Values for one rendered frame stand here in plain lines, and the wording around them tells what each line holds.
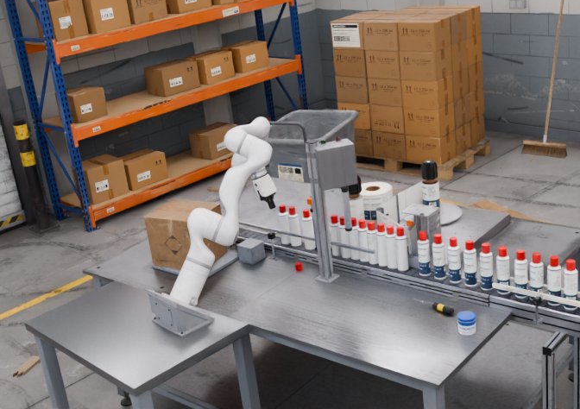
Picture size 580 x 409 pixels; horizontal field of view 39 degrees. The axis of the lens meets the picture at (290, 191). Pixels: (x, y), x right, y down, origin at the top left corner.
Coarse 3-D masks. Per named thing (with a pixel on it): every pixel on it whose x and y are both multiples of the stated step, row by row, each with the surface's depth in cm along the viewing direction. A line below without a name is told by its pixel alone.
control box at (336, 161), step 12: (336, 144) 358; (348, 144) 356; (324, 156) 355; (336, 156) 356; (348, 156) 358; (324, 168) 356; (336, 168) 358; (348, 168) 360; (324, 180) 358; (336, 180) 360; (348, 180) 361
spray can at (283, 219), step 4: (280, 204) 406; (284, 204) 405; (280, 208) 404; (284, 208) 404; (280, 212) 406; (284, 212) 405; (280, 216) 405; (284, 216) 404; (280, 220) 406; (284, 220) 405; (280, 224) 407; (284, 224) 406; (288, 224) 407; (280, 228) 409; (284, 228) 407; (288, 228) 408; (284, 236) 408; (288, 236) 409; (284, 240) 409; (288, 240) 409; (284, 244) 410
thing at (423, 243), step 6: (420, 234) 354; (420, 240) 355; (426, 240) 355; (420, 246) 355; (426, 246) 355; (420, 252) 356; (426, 252) 356; (420, 258) 357; (426, 258) 357; (420, 264) 358; (426, 264) 358; (420, 270) 360; (426, 270) 358; (426, 276) 359
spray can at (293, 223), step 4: (288, 208) 401; (292, 208) 400; (292, 212) 400; (288, 216) 402; (292, 216) 401; (296, 216) 401; (288, 220) 403; (292, 220) 401; (296, 220) 401; (292, 224) 402; (296, 224) 402; (292, 228) 403; (296, 228) 403; (296, 232) 403; (292, 236) 405; (292, 240) 405; (296, 240) 405; (300, 240) 406; (292, 244) 407; (296, 244) 405; (300, 244) 407
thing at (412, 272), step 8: (240, 232) 432; (248, 232) 431; (256, 232) 429; (264, 240) 419; (280, 240) 416; (296, 248) 405; (304, 248) 404; (360, 264) 379; (368, 264) 378; (392, 272) 368; (400, 272) 367; (408, 272) 366; (416, 272) 365; (432, 272) 363; (432, 280) 355; (440, 280) 354; (448, 280) 354; (464, 280) 352; (464, 288) 345; (472, 288) 345; (480, 288) 344; (496, 288) 342
